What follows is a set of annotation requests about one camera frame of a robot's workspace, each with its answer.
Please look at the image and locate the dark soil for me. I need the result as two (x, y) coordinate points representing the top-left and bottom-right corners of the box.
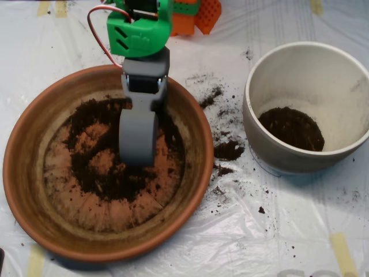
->
(62, 98), (185, 203)
(258, 106), (326, 152)

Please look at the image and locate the long spilled soil streak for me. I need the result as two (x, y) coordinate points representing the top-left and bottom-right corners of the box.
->
(198, 84), (225, 110)

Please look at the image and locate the large spilled soil pile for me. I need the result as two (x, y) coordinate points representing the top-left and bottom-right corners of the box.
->
(213, 140), (246, 162)

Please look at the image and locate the small spilled soil patch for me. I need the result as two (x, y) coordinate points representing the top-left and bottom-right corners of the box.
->
(213, 163), (235, 176)

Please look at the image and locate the terracotta saucer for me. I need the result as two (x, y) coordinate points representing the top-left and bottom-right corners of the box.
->
(2, 64), (216, 263)

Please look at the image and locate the white ceramic pot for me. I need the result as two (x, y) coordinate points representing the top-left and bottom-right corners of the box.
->
(242, 41), (369, 175)

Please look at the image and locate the beige masking tape strip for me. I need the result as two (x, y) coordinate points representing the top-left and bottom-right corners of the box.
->
(36, 1), (50, 17)
(55, 1), (68, 18)
(330, 232), (359, 277)
(310, 0), (324, 16)
(27, 245), (46, 277)

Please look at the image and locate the clear plastic sheet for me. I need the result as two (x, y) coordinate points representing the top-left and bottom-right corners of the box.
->
(0, 0), (369, 277)

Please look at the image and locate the red white servo cable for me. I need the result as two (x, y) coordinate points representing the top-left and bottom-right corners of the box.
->
(86, 5), (136, 70)

